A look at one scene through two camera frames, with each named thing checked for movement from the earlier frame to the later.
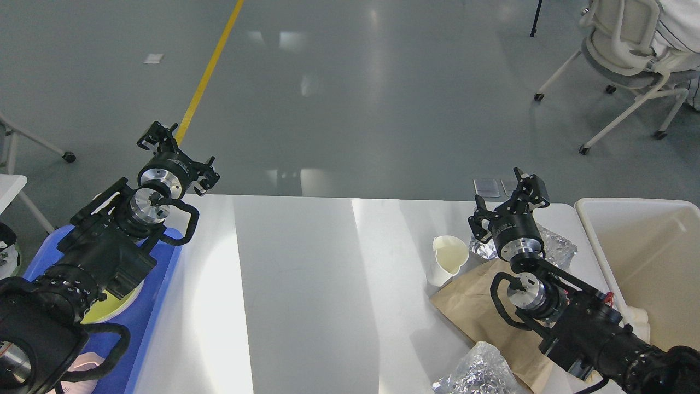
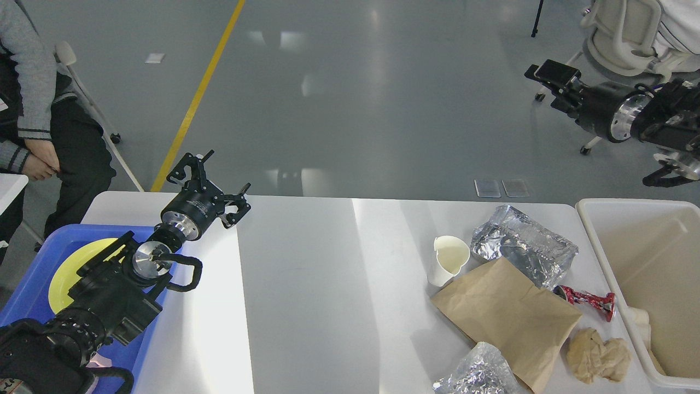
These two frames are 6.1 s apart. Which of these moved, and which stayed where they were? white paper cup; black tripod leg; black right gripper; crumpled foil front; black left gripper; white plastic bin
Moved: black left gripper; black right gripper
Stayed: black tripod leg; crumpled foil front; white plastic bin; white paper cup
